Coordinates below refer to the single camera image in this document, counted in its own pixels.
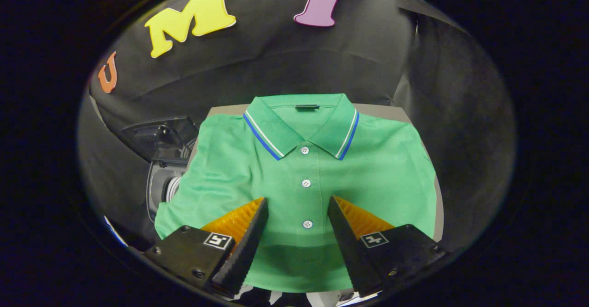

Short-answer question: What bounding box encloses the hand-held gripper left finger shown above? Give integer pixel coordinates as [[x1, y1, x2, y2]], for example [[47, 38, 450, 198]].
[[144, 197, 269, 298]]

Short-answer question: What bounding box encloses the black backdrop cloth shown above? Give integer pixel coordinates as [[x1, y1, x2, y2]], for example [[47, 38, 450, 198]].
[[391, 1, 516, 255], [78, 0, 417, 248]]

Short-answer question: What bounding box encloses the green polo shirt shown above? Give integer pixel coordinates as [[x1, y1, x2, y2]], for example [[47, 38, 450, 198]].
[[154, 93, 438, 294]]

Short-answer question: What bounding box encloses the grey cabinet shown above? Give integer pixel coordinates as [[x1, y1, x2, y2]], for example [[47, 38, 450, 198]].
[[205, 104, 445, 244]]

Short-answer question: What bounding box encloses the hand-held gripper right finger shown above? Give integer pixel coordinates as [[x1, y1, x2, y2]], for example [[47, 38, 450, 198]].
[[328, 196, 449, 298]]

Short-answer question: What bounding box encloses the dark transparent washing machine lid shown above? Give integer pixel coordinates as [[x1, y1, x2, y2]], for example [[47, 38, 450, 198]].
[[121, 116, 199, 163]]

